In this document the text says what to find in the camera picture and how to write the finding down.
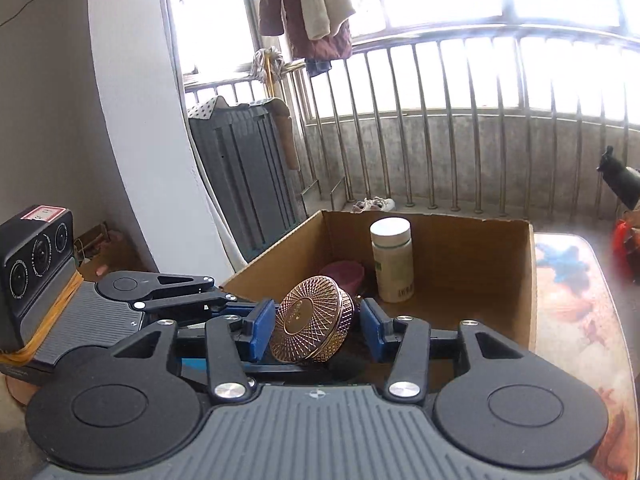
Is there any red plastic item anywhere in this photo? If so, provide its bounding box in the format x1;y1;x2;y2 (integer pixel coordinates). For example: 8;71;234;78
614;220;640;261

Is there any grey folded rack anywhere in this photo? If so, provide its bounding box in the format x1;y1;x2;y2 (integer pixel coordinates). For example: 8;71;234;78
188;100;307;263

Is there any maroon quilted jacket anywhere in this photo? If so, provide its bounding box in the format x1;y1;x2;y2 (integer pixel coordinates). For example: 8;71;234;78
258;0;353;61

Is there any gold lidded jar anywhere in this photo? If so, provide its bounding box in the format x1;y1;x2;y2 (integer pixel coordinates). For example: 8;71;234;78
269;275;362;363

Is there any white pill bottle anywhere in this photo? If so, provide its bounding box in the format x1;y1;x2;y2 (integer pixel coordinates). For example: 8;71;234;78
370;217;416;304

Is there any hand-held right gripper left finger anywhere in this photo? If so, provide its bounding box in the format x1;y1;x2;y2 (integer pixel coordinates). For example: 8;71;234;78
107;299;277;405

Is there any brown cardboard piece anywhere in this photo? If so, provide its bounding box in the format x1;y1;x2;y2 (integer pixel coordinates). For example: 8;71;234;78
274;100;302;173

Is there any metal balcony railing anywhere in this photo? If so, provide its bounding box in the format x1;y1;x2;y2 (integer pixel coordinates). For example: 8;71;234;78
182;22;640;213

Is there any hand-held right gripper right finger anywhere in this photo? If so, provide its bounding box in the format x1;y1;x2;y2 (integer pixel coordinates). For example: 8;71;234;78
360;298;533;406

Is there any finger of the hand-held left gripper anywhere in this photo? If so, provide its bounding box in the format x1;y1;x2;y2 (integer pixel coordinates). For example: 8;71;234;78
132;273;261;313

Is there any window frame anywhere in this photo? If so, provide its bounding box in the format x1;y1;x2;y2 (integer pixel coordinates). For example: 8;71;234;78
157;0;640;86

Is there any purple cup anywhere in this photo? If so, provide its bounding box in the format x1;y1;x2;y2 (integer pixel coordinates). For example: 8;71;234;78
319;260;366;296

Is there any brown cardboard box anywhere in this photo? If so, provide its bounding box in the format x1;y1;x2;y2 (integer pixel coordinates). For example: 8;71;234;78
220;209;538;391

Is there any white dotted cloth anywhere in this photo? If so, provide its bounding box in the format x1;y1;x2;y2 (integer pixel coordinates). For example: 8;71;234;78
187;96;231;121

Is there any metal wire rack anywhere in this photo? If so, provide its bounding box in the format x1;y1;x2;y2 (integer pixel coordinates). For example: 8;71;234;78
300;176;351;211

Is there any rope mop head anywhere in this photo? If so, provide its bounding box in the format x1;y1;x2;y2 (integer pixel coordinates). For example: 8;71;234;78
251;47;287;83

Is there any brown carton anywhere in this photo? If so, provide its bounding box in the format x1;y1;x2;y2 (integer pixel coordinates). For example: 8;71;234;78
74;221;138;283

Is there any cream fleece jacket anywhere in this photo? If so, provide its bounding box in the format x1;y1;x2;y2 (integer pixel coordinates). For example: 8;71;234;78
292;0;357;41

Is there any wheelchair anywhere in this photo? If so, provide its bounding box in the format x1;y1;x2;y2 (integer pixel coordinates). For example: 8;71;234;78
596;146;640;211

